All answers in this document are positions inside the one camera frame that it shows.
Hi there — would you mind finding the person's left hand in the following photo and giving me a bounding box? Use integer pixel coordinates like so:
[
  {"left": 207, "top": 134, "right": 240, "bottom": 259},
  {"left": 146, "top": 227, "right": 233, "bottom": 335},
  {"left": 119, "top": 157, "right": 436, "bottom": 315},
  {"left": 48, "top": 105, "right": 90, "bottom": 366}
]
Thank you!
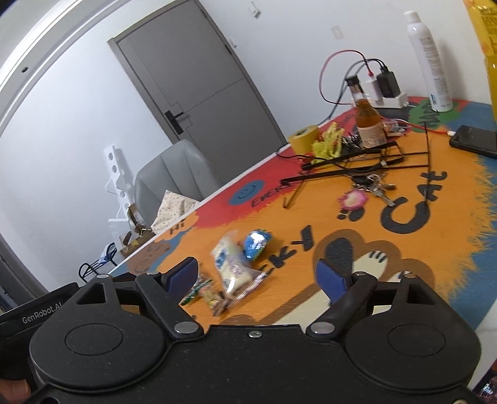
[{"left": 0, "top": 379, "right": 31, "bottom": 404}]

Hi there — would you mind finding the teal cracker packet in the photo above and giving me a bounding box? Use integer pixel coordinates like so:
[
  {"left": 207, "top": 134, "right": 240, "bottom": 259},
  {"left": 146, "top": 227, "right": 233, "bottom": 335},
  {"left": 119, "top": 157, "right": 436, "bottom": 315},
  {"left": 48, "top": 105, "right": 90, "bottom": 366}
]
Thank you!
[{"left": 180, "top": 273, "right": 212, "bottom": 306}]

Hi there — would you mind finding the small brown snack packet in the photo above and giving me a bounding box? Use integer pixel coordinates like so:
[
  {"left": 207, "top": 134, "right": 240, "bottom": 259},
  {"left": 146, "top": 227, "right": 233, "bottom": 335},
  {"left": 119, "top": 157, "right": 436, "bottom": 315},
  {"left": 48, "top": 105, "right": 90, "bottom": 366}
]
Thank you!
[{"left": 199, "top": 279, "right": 230, "bottom": 316}]

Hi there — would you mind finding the long white bread packet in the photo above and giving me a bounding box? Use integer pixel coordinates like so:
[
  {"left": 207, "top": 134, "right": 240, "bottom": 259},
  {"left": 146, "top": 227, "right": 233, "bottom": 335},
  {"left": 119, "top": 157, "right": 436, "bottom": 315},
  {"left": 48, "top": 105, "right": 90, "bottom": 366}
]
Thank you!
[{"left": 211, "top": 232, "right": 268, "bottom": 302}]

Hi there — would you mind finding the dotted beige cushion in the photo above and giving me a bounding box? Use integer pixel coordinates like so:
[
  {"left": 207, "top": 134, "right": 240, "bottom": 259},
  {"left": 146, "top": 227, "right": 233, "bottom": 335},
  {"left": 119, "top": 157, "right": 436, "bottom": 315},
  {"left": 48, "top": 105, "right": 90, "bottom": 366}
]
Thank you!
[{"left": 151, "top": 190, "right": 199, "bottom": 235}]

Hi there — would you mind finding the white perforated rack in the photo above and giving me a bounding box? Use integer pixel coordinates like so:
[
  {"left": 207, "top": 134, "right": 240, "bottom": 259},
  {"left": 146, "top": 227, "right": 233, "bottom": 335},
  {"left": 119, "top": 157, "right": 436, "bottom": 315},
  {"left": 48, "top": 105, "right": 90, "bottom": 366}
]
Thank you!
[{"left": 103, "top": 145, "right": 133, "bottom": 244}]

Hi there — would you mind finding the blue snack packet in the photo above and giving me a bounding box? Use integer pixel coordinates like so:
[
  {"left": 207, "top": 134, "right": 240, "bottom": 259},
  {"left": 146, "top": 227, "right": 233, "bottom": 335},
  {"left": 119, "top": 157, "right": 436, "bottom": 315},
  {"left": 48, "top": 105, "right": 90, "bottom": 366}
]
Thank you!
[{"left": 244, "top": 229, "right": 272, "bottom": 261}]

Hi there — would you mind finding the key bunch with pink charm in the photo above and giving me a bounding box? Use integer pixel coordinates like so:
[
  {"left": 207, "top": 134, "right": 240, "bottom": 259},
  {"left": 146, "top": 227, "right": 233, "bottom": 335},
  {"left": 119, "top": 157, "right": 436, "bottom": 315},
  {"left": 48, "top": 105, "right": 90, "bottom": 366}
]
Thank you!
[{"left": 338, "top": 173, "right": 397, "bottom": 212}]

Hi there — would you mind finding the black shoe rack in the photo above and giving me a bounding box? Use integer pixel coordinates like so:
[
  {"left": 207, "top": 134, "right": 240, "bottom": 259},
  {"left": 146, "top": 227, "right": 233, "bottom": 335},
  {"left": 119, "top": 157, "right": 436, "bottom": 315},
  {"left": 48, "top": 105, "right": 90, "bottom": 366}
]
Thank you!
[{"left": 77, "top": 242, "right": 117, "bottom": 284}]

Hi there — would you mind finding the grey padded chair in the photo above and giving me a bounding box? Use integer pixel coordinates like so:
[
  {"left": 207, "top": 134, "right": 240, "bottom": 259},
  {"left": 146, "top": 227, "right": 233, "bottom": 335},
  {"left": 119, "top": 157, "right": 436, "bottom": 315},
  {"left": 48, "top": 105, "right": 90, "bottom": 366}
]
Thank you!
[{"left": 135, "top": 140, "right": 222, "bottom": 226}]

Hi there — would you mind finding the colourful cartoon table mat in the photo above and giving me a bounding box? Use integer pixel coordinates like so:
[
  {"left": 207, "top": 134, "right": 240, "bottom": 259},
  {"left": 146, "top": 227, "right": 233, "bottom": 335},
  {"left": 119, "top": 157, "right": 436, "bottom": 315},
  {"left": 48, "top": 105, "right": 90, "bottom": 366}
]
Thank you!
[{"left": 117, "top": 98, "right": 496, "bottom": 327}]

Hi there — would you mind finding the yellow plastic bag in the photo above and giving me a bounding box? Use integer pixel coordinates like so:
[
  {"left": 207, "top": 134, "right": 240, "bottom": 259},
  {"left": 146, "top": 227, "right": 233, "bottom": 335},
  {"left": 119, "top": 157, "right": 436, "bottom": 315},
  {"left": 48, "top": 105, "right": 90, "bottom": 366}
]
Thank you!
[{"left": 312, "top": 121, "right": 344, "bottom": 160}]

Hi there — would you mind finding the yellow tape roll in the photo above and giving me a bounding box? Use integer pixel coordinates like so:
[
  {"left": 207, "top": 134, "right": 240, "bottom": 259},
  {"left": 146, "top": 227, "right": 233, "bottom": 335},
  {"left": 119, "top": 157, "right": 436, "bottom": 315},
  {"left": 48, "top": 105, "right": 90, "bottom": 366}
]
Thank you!
[{"left": 288, "top": 125, "right": 319, "bottom": 155}]

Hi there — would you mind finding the amber sauce bottle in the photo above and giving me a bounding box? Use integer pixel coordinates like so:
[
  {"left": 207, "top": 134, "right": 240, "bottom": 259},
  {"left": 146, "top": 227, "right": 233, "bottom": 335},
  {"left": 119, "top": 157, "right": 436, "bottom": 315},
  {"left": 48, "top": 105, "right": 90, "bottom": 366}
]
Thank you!
[{"left": 345, "top": 76, "right": 387, "bottom": 148}]

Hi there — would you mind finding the white power strip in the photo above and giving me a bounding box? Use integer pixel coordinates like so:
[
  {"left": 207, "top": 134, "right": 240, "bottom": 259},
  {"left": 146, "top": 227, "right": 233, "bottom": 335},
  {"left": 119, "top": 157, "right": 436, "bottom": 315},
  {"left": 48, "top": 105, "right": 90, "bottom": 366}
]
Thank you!
[{"left": 367, "top": 93, "right": 409, "bottom": 109}]

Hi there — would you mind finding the black charger plug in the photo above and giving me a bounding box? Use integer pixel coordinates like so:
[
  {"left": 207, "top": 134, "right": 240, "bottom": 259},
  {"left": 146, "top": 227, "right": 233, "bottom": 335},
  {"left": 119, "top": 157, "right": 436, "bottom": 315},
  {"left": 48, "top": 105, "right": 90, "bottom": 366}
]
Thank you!
[{"left": 376, "top": 67, "right": 401, "bottom": 99}]

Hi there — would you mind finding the grey door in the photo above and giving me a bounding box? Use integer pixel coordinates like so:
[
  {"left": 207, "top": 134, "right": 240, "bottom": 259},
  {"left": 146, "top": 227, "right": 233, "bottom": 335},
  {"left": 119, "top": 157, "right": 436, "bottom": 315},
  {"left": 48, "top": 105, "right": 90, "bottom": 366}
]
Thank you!
[{"left": 109, "top": 1, "right": 285, "bottom": 183}]

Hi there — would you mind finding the black phone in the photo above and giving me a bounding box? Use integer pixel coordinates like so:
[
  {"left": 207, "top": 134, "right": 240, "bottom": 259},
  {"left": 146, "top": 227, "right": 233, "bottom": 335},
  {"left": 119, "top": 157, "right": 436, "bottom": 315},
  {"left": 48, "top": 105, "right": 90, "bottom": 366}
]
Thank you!
[{"left": 449, "top": 126, "right": 497, "bottom": 159}]

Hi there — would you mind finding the white spray bottle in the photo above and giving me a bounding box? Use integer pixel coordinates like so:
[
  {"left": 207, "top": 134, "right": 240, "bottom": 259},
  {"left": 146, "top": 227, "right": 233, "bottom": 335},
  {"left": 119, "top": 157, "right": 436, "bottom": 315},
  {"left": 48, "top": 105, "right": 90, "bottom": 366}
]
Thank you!
[{"left": 404, "top": 11, "right": 453, "bottom": 113}]

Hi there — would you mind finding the orange juice bottle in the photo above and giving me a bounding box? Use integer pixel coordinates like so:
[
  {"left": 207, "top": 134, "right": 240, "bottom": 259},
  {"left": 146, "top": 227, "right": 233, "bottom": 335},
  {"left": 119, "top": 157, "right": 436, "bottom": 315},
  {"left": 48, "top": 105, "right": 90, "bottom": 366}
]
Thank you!
[{"left": 463, "top": 0, "right": 497, "bottom": 120}]

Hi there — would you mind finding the black wire rack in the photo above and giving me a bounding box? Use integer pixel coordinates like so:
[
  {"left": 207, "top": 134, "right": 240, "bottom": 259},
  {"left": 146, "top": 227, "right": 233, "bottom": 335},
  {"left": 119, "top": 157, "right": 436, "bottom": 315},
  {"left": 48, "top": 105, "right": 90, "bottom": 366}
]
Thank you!
[{"left": 280, "top": 122, "right": 432, "bottom": 209}]

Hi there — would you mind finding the red cable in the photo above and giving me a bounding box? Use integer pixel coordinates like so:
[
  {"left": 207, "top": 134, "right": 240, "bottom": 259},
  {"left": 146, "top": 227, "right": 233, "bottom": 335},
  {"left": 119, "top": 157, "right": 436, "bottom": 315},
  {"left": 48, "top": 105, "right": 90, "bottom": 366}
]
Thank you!
[{"left": 318, "top": 49, "right": 374, "bottom": 107}]

